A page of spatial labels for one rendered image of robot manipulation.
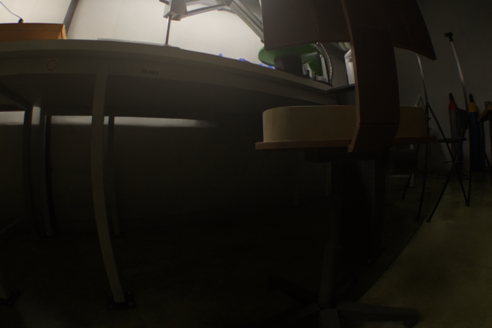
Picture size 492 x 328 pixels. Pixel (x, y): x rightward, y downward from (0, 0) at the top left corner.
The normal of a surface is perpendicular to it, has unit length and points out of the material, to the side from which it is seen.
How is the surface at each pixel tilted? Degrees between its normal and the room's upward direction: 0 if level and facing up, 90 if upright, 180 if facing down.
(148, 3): 90
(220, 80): 90
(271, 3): 90
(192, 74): 90
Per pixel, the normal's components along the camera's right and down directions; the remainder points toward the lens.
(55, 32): 0.62, 0.01
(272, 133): -0.71, -0.02
